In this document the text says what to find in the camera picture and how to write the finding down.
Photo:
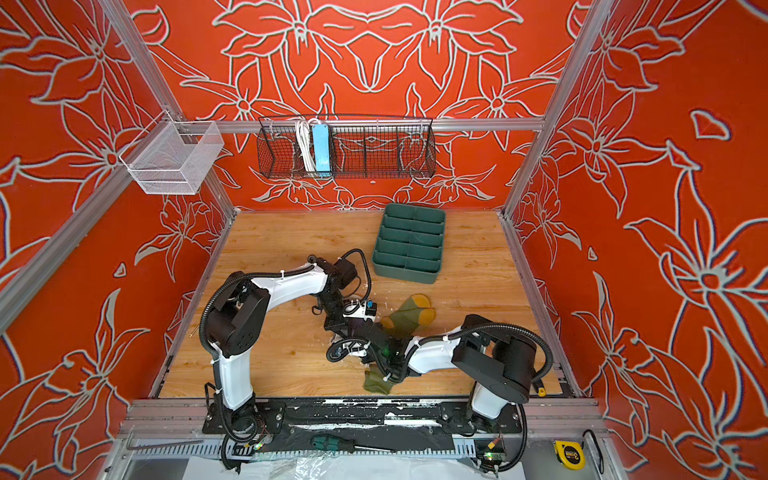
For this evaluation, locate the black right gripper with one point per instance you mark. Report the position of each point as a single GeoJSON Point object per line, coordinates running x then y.
{"type": "Point", "coordinates": [366, 360]}

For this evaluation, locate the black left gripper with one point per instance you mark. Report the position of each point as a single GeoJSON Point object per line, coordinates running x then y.
{"type": "Point", "coordinates": [340, 325]}

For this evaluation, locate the green striped sock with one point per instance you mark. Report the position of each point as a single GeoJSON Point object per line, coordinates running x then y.
{"type": "Point", "coordinates": [415, 312]}

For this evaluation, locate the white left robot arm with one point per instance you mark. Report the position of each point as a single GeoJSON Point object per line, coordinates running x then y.
{"type": "Point", "coordinates": [234, 317]}

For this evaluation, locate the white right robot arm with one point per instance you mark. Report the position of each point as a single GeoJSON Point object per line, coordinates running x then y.
{"type": "Point", "coordinates": [504, 360]}

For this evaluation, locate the green compartment tray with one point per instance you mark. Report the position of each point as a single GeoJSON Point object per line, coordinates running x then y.
{"type": "Point", "coordinates": [409, 244]}

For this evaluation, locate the light blue box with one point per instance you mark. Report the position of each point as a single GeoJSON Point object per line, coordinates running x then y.
{"type": "Point", "coordinates": [321, 144]}

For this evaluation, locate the yellow tape measure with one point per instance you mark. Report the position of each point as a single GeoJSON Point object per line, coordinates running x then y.
{"type": "Point", "coordinates": [570, 454]}

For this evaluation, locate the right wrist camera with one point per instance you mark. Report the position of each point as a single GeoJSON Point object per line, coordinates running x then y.
{"type": "Point", "coordinates": [340, 349]}

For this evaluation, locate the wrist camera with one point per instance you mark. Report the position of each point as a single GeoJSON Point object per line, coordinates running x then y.
{"type": "Point", "coordinates": [340, 349]}
{"type": "Point", "coordinates": [364, 310]}

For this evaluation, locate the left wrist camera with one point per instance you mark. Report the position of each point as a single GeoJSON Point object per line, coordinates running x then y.
{"type": "Point", "coordinates": [364, 310]}

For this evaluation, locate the green handled screwdriver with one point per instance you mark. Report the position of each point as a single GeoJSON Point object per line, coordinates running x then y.
{"type": "Point", "coordinates": [332, 443]}

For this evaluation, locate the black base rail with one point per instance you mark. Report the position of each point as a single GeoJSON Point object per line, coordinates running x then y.
{"type": "Point", "coordinates": [410, 426]}

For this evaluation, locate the black wire wall basket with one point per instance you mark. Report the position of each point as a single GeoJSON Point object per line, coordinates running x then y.
{"type": "Point", "coordinates": [362, 147]}

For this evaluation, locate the clear plastic wall bin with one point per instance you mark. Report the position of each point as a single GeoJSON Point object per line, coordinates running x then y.
{"type": "Point", "coordinates": [174, 158]}

